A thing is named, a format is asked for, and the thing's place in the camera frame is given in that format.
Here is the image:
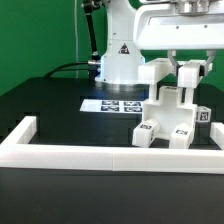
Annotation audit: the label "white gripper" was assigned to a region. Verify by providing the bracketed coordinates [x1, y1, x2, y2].
[133, 3, 224, 77]

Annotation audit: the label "white chair seat part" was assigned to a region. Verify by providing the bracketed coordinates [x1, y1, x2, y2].
[142, 85, 197, 140]

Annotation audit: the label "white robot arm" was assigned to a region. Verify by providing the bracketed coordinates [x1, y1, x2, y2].
[96, 0, 224, 85]

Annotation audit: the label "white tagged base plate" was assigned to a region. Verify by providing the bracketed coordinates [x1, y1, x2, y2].
[80, 99, 143, 114]

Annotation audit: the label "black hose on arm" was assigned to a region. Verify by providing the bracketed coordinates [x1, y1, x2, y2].
[81, 0, 102, 68]

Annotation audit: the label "black cable on table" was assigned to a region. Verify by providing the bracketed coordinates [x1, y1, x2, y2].
[43, 61, 90, 79]

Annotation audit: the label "white U-shaped fence frame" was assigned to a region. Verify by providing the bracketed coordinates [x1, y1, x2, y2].
[0, 116, 224, 174]

